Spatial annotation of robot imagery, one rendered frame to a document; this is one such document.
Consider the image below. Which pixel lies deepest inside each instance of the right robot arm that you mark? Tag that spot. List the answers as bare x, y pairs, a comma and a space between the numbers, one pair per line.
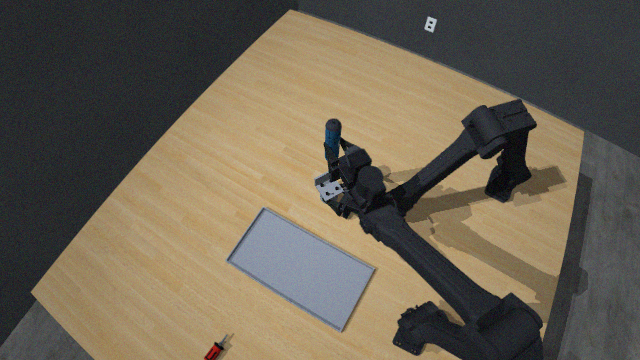
493, 130

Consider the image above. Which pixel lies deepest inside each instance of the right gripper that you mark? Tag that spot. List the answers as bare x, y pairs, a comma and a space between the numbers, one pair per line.
340, 206

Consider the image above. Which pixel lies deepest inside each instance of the blue electric screwdriver barrel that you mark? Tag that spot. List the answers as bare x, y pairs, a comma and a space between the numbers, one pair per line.
333, 135

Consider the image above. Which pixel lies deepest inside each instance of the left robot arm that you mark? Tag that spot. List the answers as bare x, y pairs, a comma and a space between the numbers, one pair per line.
500, 338

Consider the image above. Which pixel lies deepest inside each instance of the red screwdriver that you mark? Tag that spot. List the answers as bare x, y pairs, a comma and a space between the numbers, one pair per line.
215, 350

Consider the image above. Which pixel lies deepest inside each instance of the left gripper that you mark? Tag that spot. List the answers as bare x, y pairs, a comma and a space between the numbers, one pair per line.
337, 162

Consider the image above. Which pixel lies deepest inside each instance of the dark grey cylinder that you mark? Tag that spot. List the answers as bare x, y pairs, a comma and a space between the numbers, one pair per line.
334, 199

